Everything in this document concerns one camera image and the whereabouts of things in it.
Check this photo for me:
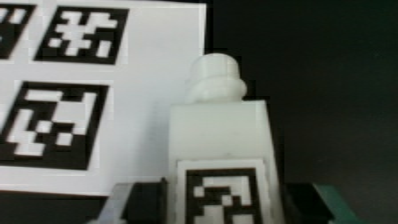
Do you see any white sheet with tags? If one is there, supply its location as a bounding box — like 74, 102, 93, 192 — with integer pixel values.
0, 0, 205, 195

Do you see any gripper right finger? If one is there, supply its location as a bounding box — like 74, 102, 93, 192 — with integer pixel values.
282, 183, 369, 224

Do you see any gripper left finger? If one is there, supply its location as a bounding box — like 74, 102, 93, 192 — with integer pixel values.
86, 179, 166, 224

